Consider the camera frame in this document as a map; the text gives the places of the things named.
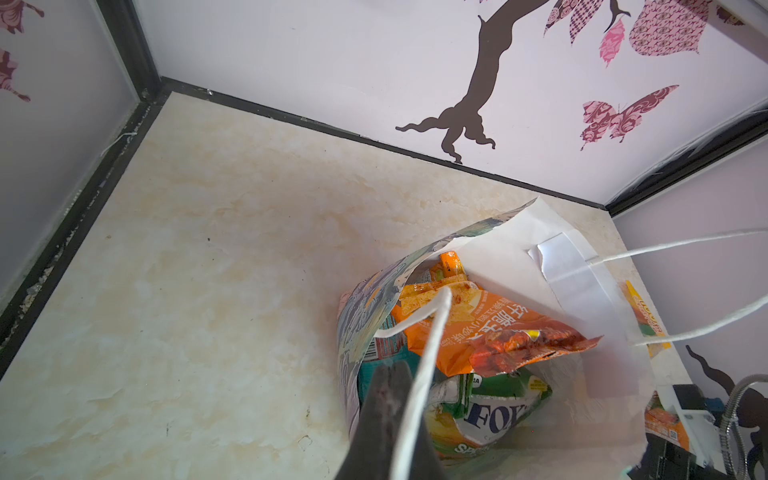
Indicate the yellow corn snack bag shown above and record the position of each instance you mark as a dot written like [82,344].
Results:
[647,322]

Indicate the orange chip snack bag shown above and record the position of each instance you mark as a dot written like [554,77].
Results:
[488,334]

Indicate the orange white snack bag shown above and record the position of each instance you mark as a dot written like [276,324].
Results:
[448,269]

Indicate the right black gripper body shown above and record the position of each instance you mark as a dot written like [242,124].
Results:
[663,460]

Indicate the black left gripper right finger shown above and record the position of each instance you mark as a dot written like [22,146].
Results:
[425,464]

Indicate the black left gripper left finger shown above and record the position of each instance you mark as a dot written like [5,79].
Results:
[371,449]

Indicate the light green snack bag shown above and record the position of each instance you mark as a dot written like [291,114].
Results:
[467,414]

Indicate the teal snack bag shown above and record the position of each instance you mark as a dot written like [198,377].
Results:
[371,362]

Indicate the patterned paper bag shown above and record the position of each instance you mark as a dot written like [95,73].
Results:
[593,425]

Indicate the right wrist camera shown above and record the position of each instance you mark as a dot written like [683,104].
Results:
[699,424]

